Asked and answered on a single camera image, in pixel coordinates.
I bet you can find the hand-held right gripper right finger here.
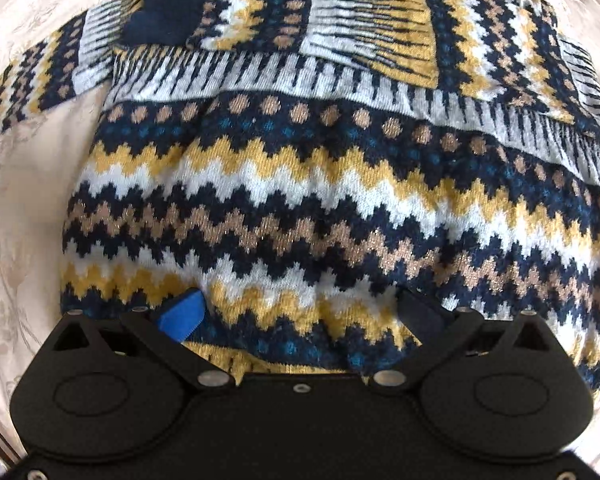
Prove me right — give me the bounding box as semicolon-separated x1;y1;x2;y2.
369;287;552;394

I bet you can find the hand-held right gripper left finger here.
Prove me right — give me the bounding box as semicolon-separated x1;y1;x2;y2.
51;287;232;392

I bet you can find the navy yellow zigzag knit sweater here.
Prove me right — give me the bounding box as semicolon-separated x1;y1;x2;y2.
0;0;600;406

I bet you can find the cream patterned bedspread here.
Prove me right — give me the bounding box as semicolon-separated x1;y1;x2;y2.
0;0;600;480

